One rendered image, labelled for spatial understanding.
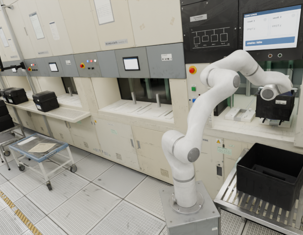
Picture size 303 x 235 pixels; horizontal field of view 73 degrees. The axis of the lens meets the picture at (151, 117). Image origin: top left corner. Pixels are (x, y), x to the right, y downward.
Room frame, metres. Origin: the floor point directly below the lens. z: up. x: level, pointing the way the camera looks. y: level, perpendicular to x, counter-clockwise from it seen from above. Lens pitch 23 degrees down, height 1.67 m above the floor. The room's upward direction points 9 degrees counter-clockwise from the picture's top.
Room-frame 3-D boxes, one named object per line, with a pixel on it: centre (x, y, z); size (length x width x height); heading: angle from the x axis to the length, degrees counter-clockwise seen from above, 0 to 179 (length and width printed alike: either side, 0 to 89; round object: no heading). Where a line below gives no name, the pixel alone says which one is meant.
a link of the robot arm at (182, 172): (0.91, -0.11, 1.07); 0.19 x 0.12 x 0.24; 25
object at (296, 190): (0.90, -0.61, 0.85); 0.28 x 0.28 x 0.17; 41
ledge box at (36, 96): (3.11, 1.58, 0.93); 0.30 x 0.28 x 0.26; 46
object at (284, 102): (1.35, -0.91, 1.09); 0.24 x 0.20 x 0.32; 48
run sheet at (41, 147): (2.47, 1.52, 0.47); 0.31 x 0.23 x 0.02; 70
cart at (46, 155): (2.61, 1.64, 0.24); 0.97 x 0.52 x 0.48; 51
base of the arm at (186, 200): (0.88, -0.12, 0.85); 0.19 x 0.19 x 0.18
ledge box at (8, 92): (3.89, 2.47, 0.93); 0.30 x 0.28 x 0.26; 51
